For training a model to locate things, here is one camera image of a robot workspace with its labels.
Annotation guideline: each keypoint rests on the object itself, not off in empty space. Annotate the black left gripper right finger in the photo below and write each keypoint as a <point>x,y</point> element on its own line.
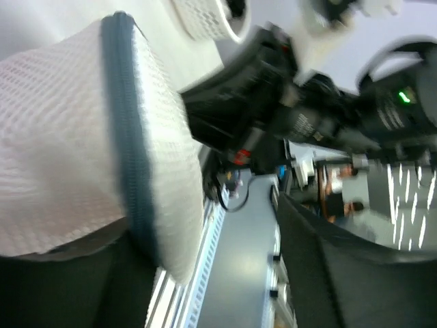
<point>338,279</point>

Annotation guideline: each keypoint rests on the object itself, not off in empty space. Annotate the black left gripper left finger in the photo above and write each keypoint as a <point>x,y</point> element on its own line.
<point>100,280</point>

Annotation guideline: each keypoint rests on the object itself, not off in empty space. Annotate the white slotted cable duct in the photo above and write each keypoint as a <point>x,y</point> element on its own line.
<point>189,306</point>

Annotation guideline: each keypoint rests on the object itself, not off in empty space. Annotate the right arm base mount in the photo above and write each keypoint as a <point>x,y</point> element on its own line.
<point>218,179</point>

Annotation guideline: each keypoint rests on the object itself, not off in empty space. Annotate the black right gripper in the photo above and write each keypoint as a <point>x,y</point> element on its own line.
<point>256,97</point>

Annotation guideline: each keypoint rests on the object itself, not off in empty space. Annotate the aluminium rail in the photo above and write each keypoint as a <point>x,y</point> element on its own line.
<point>165,301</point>

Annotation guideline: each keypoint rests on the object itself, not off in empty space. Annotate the white plastic basket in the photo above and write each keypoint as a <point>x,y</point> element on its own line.
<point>214,19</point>

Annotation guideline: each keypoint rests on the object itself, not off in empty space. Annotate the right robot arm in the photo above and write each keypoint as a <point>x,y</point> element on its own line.
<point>393,116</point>

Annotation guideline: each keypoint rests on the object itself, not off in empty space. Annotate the white mesh laundry bag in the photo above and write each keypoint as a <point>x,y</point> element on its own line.
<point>93,131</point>

